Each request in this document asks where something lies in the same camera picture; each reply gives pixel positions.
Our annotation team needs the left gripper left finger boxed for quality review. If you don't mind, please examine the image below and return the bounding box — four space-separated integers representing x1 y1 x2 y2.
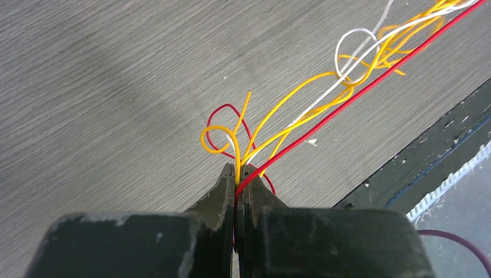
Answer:
25 163 235 277

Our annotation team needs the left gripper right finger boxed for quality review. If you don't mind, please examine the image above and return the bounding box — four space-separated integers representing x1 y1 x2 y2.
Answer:
237 166 435 277

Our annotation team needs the white perforated cable duct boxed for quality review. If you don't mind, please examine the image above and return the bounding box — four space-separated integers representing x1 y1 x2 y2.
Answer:
406 141 490 222

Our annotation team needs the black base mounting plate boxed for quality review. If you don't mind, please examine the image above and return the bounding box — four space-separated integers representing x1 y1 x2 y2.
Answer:
335 81 490 213

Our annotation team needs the red wire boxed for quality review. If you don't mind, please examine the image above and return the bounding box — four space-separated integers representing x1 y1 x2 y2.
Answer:
206 0 488 254

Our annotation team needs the yellow wire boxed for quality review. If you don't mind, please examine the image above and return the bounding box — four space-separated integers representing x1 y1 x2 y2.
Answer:
200 0 461 187

